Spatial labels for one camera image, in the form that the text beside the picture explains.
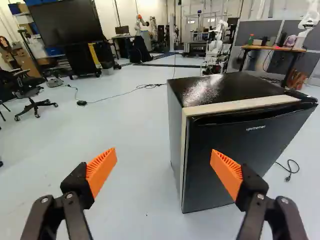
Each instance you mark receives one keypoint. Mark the white robot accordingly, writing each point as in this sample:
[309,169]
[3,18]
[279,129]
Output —
[217,50]

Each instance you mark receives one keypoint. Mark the black office chair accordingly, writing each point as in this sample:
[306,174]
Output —
[23,90]

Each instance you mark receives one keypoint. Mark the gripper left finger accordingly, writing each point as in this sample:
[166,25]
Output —
[100,170]

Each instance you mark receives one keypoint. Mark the large black screen on stand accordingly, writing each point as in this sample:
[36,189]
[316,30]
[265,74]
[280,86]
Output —
[67,32]

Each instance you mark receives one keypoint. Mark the black mini fridge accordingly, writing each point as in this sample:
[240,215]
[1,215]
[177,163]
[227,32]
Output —
[240,140]

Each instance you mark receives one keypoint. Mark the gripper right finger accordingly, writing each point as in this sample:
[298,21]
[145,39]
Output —
[226,170]

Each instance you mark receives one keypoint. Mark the wooden top desk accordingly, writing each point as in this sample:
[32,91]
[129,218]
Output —
[275,53]

